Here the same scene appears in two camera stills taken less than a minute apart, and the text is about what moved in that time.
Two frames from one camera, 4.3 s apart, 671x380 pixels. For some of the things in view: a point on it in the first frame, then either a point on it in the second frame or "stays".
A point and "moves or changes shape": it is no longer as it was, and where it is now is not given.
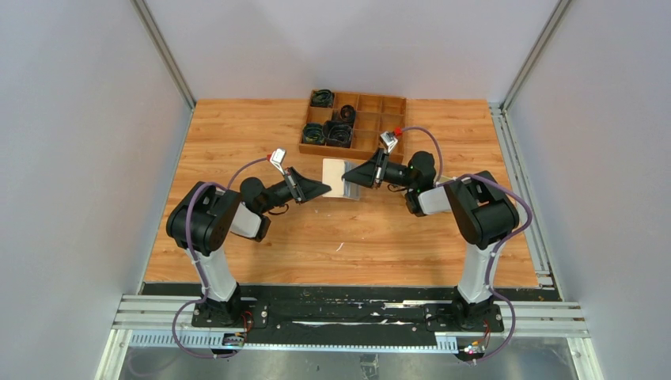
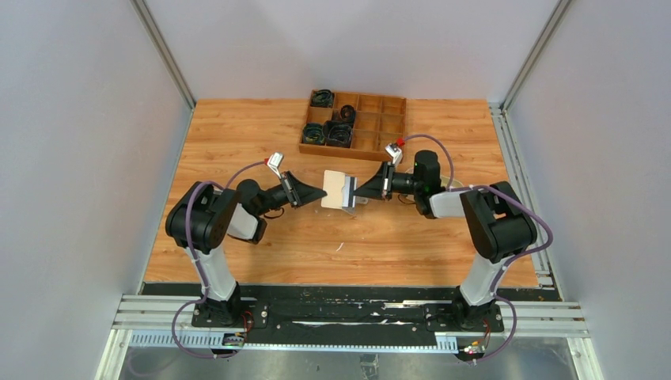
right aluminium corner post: [557, 13] stays
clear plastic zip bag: [333, 170] moves or changes shape
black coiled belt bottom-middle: [337, 133] stays
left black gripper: [294, 186] stays
